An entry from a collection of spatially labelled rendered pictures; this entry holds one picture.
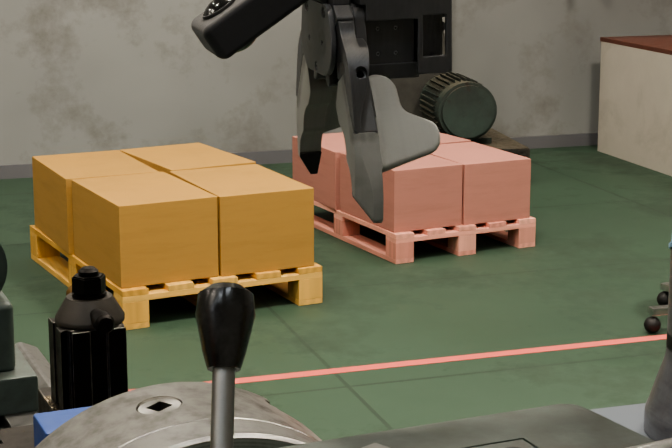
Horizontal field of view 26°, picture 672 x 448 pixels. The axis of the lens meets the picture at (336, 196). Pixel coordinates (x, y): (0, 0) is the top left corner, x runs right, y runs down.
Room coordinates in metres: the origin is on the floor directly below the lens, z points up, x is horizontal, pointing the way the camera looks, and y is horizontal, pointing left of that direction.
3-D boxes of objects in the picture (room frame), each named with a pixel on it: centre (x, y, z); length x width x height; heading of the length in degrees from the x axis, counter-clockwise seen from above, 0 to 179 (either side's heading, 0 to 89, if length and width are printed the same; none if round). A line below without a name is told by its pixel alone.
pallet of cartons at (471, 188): (6.95, -0.34, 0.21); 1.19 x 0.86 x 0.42; 21
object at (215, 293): (0.74, 0.06, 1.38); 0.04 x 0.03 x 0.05; 23
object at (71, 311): (1.63, 0.29, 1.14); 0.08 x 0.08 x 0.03
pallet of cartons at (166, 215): (6.02, 0.72, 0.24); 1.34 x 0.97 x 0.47; 21
